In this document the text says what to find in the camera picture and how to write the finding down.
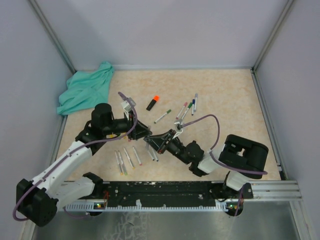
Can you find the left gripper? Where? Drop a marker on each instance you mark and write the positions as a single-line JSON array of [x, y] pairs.
[[137, 129]]

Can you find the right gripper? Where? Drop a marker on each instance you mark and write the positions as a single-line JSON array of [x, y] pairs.
[[157, 141]]

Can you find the blue cap pen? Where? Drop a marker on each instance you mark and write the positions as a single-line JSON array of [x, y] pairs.
[[193, 107], [155, 156]]

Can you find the small black marker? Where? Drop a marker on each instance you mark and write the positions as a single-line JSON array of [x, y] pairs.
[[151, 155]]

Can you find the dark green cap pen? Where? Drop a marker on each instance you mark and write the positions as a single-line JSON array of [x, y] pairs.
[[162, 116]]

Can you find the black orange highlighter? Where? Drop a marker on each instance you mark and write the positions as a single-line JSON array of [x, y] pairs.
[[152, 102]]

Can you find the yellow cap marker pen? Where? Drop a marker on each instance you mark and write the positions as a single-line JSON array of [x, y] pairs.
[[129, 158]]

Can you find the light green cap pen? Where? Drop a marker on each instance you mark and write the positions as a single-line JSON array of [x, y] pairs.
[[122, 164]]

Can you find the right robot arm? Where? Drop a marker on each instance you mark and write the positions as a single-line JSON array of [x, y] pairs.
[[245, 159]]

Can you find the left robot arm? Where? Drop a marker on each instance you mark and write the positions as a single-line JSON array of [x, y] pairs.
[[39, 199]]

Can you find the green cap pen right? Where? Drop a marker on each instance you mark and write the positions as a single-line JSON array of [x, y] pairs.
[[186, 111]]

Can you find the lilac cap pen right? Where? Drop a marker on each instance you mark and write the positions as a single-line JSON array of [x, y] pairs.
[[195, 102]]

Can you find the teal cloth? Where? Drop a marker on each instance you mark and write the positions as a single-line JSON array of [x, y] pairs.
[[86, 89]]

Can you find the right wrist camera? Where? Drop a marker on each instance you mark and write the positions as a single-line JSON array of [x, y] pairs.
[[178, 127]]

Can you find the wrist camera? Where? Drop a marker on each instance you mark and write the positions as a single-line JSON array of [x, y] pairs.
[[128, 106], [178, 127]]

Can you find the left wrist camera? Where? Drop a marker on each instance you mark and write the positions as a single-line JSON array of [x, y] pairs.
[[128, 106]]

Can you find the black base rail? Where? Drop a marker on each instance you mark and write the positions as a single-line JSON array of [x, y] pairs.
[[167, 193]]

